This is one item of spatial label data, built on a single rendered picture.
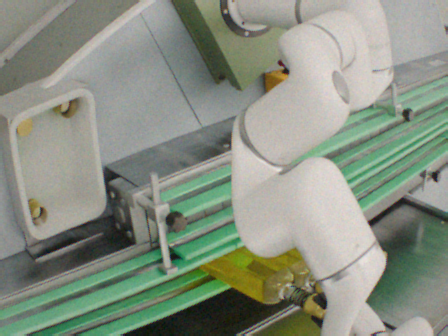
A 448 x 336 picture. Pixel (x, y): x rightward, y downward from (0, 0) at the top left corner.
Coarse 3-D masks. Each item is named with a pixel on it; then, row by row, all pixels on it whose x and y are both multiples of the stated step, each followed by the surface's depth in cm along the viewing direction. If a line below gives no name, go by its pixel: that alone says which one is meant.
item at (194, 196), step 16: (400, 96) 148; (416, 96) 149; (432, 96) 148; (368, 112) 138; (384, 112) 139; (352, 128) 130; (368, 128) 130; (320, 144) 124; (336, 144) 124; (208, 176) 115; (224, 176) 115; (176, 192) 111; (192, 192) 111; (208, 192) 110; (224, 192) 110; (176, 208) 106; (192, 208) 106
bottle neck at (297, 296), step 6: (288, 288) 104; (294, 288) 104; (300, 288) 104; (282, 294) 104; (288, 294) 104; (294, 294) 103; (300, 294) 102; (306, 294) 102; (312, 294) 102; (288, 300) 104; (294, 300) 102; (300, 300) 101; (300, 306) 102
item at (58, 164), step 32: (64, 96) 99; (32, 128) 103; (64, 128) 108; (96, 128) 105; (32, 160) 105; (64, 160) 110; (96, 160) 106; (32, 192) 107; (64, 192) 112; (96, 192) 110; (32, 224) 100; (64, 224) 105
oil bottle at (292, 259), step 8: (296, 248) 114; (280, 256) 112; (288, 256) 112; (296, 256) 111; (288, 264) 109; (296, 264) 109; (304, 264) 109; (296, 272) 108; (304, 272) 108; (296, 280) 108; (304, 280) 108; (304, 288) 109
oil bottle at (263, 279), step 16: (224, 256) 113; (240, 256) 112; (256, 256) 112; (208, 272) 117; (224, 272) 113; (240, 272) 109; (256, 272) 107; (272, 272) 107; (288, 272) 106; (240, 288) 111; (256, 288) 107; (272, 288) 104
